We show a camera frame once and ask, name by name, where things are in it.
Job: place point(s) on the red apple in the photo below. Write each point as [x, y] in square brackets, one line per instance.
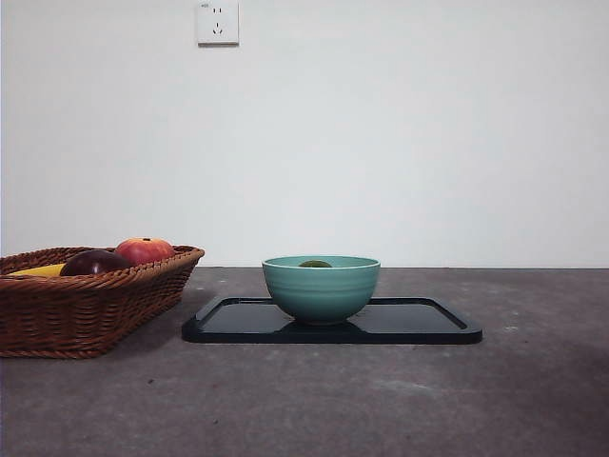
[145, 250]

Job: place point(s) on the green avocado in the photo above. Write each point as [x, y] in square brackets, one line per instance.
[314, 264]

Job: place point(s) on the black rectangular tray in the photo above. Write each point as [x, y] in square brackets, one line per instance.
[418, 323]

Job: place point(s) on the white wall socket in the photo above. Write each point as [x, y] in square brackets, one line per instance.
[219, 24]

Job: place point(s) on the teal ribbed bowl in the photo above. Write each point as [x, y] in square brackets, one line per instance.
[321, 295]

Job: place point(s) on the dark purple fruit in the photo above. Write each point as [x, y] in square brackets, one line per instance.
[92, 263]

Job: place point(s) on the brown wicker basket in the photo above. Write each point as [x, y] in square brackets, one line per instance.
[71, 314]

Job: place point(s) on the yellow banana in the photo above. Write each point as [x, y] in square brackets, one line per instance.
[40, 270]

